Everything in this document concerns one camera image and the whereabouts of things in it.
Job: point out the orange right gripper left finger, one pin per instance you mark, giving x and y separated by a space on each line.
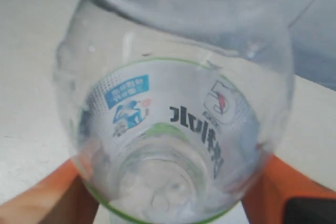
61 197

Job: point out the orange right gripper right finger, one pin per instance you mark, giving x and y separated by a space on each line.
284 195

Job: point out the clear plastic water bottle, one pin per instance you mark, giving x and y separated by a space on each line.
173 107

